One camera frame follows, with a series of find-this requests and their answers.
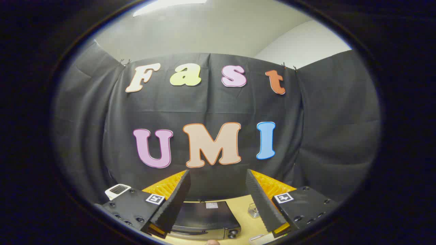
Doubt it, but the black backdrop cloth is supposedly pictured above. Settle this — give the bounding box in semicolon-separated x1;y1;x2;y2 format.
51;39;381;205

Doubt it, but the white pop-up toaster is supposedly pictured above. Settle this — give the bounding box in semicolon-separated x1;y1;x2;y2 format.
105;184;131;200

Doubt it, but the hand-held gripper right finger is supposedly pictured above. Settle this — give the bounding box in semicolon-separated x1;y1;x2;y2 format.
245;169;340;239

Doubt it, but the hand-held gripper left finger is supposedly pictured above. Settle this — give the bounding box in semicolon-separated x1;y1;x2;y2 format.
94;169;192;239

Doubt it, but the black toaster oven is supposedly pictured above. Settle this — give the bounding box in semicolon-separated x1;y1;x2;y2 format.
169;200;242;240

